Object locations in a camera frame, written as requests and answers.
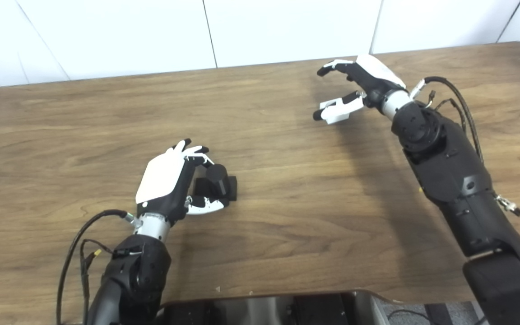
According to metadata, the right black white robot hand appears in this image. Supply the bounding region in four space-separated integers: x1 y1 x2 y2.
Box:
313 54 412 125

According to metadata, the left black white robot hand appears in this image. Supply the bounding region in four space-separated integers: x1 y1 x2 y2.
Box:
135 139 231 226

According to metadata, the white square piece with hole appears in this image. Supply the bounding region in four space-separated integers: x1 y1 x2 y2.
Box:
321 106 352 125

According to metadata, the black peg with square base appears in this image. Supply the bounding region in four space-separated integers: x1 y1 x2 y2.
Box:
195 163 238 201

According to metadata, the black robot torso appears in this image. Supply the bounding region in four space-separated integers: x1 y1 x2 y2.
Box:
156 291 387 325

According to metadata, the right thin black wire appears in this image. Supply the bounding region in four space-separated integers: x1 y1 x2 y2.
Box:
427 90 468 136

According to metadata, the right wrist thick black cable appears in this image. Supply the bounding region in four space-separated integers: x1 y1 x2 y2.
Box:
411 76 484 163

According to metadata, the wrist thick black cable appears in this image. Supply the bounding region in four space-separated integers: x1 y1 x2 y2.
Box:
56 209 141 325
411 76 484 163

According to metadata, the left wrist thick black cable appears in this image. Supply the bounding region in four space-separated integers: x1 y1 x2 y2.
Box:
56 209 141 325

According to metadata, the left thin wire yellow connector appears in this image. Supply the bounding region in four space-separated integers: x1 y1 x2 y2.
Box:
79 239 118 316

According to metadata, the thin black floor cable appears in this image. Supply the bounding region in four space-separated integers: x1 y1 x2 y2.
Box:
386 308 430 322

